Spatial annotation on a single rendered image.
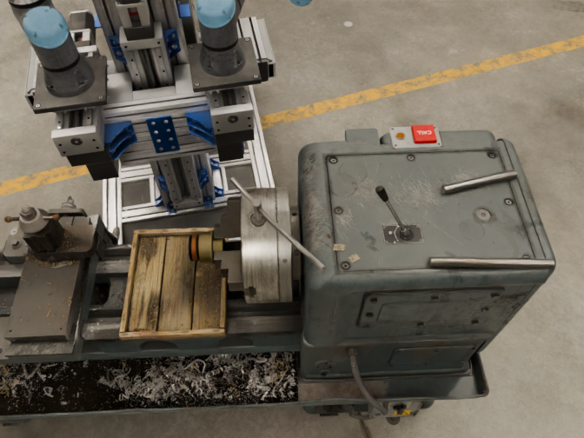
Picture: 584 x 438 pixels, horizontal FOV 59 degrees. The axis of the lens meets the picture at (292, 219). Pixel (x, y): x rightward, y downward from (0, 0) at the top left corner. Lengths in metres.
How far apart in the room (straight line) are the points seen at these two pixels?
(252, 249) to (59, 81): 0.86
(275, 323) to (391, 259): 0.48
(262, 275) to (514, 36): 3.17
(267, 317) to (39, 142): 2.22
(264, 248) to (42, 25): 0.92
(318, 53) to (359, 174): 2.40
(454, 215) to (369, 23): 2.80
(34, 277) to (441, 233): 1.14
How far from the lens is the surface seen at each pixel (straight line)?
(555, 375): 2.69
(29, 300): 1.66
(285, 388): 1.83
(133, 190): 2.75
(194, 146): 1.99
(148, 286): 1.66
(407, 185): 1.37
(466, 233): 1.32
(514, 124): 3.49
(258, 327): 1.57
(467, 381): 1.94
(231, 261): 1.39
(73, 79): 1.80
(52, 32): 1.71
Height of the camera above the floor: 2.32
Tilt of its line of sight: 56 degrees down
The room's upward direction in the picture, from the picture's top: straight up
